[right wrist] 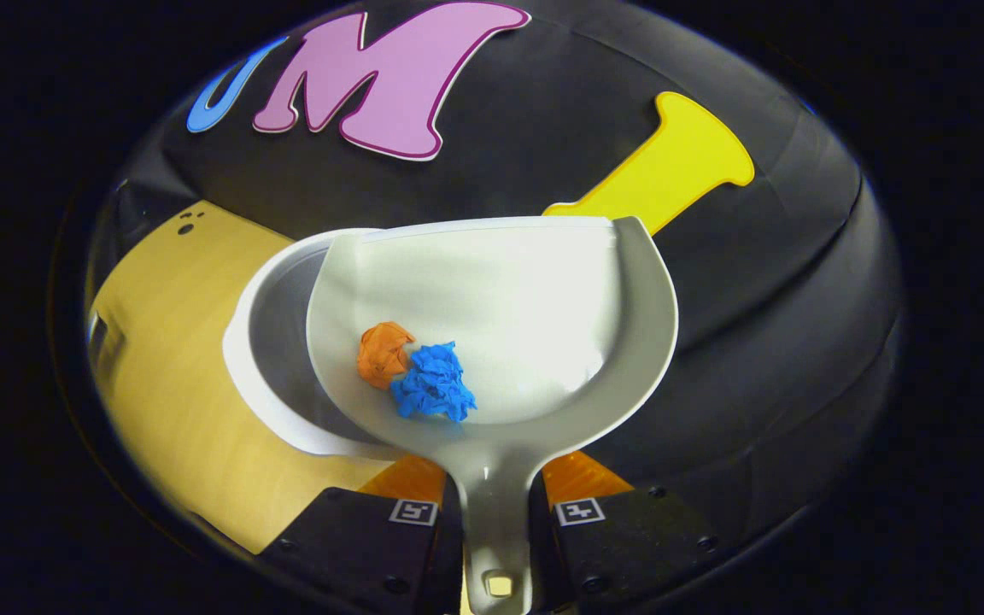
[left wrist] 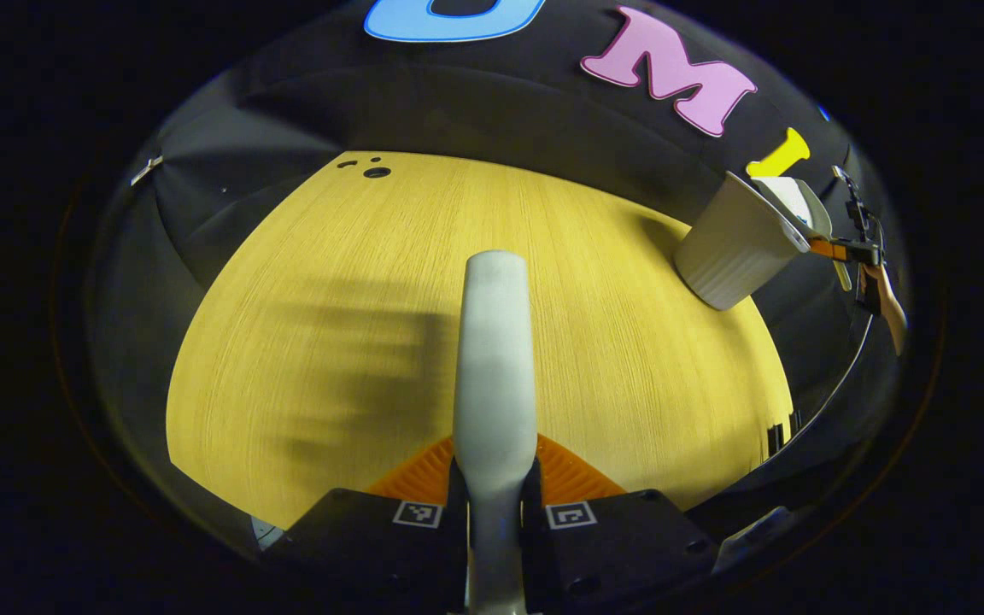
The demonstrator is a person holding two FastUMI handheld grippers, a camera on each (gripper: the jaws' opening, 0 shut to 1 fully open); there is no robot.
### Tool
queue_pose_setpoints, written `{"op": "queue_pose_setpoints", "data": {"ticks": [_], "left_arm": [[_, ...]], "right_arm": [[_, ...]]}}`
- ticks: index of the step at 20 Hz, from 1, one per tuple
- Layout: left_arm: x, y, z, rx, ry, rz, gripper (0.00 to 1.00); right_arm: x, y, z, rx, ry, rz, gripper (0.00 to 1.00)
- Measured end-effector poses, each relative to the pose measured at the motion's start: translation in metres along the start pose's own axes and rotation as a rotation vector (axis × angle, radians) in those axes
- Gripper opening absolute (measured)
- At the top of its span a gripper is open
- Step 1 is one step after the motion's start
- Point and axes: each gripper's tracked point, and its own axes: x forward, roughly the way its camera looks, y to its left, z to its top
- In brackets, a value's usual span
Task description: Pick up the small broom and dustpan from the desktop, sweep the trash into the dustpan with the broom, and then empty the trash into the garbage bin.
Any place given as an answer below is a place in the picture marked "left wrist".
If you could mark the small white cloth clip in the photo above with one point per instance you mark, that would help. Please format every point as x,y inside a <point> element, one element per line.
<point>146,170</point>

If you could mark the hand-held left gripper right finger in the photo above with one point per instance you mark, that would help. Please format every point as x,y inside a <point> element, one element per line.
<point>612,555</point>

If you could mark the white dustpan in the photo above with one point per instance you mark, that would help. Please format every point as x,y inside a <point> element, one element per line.
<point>799,201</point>

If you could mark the wooden desktop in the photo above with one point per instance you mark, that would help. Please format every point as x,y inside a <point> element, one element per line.
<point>612,342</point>

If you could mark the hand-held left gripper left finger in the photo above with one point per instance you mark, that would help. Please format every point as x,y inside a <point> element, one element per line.
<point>372,555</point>

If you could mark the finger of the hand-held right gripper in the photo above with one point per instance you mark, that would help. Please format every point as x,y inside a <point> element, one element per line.
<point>829,249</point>

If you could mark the black backdrop cloth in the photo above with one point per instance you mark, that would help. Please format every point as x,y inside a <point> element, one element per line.
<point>475,102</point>

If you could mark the white garbage bin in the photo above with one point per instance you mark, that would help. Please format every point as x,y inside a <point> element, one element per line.
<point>735,252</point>

